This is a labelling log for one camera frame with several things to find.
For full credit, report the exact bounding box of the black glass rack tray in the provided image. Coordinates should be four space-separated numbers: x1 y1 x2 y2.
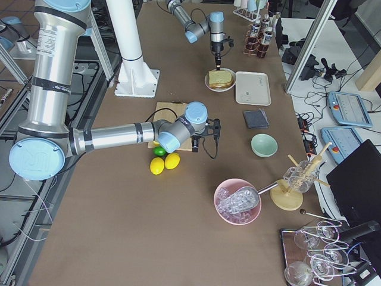
280 219 357 285

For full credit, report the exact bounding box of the blue teach pendant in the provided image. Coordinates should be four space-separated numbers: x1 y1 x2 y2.
327 92 373 128
320 126 363 164

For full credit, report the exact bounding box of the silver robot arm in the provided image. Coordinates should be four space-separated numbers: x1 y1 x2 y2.
165 1 234 70
9 1 221 181

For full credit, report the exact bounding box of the yellow lemon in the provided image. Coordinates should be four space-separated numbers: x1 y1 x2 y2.
149 157 165 175
164 153 180 170

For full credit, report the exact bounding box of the white round plate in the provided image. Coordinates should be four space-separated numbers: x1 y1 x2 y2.
204 68 236 92

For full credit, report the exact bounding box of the green ceramic bowl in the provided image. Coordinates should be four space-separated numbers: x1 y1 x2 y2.
251 133 278 158

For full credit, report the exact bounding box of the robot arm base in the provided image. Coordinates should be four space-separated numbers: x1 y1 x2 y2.
1 16 37 60

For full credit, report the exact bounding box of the tea bottle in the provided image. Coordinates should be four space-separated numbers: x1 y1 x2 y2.
248 23 260 44
258 14 270 39
257 27 273 58

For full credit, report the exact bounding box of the tea bottle lower right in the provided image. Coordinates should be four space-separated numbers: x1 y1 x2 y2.
257 27 273 58

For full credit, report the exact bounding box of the cream rabbit tray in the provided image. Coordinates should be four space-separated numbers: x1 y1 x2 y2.
235 71 271 106

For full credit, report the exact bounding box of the wooden cutting board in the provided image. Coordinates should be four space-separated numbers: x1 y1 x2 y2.
148 102 192 151

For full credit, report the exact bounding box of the white rack with cups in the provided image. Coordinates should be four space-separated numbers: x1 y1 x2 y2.
233 0 267 22

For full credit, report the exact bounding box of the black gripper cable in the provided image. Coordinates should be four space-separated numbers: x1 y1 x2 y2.
202 133 220 160
190 8 209 24

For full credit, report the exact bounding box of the copper wire bottle rack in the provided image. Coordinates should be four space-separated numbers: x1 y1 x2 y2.
243 24 261 56

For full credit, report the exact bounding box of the tea bottle upper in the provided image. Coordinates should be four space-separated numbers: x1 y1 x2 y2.
248 23 260 44

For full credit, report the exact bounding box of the blue teach pendant lower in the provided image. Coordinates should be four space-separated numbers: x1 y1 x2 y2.
320 126 363 164

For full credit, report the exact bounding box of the grey folded cloth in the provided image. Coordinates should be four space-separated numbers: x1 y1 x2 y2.
243 108 270 129

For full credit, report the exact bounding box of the aluminium frame post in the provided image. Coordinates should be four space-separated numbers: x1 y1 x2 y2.
285 0 337 94

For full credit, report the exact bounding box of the clear glass mug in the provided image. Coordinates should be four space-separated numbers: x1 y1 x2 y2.
283 160 319 193

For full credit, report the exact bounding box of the blue teach pendant upper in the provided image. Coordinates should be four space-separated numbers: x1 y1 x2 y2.
327 92 373 128

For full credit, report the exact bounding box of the tea bottle lower left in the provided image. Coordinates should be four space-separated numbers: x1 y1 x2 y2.
258 14 270 39

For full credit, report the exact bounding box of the green lime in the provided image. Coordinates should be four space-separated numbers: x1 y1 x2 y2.
153 146 167 157

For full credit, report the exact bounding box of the black laptop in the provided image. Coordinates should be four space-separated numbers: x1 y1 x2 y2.
327 139 380 223

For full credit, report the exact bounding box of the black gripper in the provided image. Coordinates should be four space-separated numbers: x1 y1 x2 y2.
210 35 234 71
192 119 221 153

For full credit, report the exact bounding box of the yellow lemon lower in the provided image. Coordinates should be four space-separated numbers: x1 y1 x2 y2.
149 157 165 175

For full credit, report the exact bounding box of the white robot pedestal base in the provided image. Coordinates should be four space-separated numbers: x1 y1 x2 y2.
107 0 160 98

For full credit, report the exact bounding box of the pink bowl of ice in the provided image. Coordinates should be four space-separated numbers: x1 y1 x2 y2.
214 178 261 225

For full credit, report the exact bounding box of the wooden cup stand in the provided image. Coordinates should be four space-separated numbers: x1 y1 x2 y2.
270 142 332 211

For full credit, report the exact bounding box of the bread slice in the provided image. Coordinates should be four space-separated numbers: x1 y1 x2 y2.
208 70 232 85
208 82 233 89

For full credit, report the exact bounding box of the yellow lemon upper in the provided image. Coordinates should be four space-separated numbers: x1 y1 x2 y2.
164 153 180 170

